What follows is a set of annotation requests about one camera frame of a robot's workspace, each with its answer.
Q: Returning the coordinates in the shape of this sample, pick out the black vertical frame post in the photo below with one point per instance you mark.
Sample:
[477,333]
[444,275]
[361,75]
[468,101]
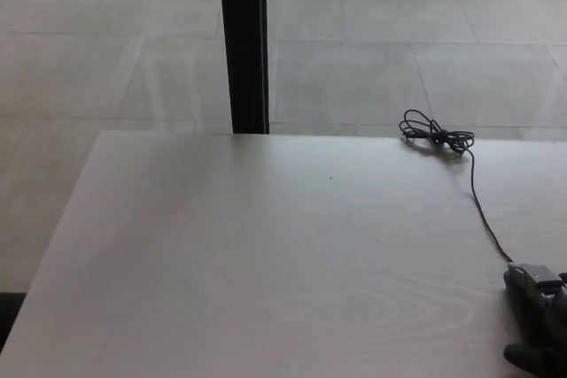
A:
[243,41]

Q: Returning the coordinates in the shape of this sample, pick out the black computer mouse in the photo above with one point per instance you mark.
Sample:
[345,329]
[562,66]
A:
[525,313]

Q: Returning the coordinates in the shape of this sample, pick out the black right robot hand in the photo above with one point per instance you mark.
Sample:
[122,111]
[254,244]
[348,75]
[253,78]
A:
[559,329]

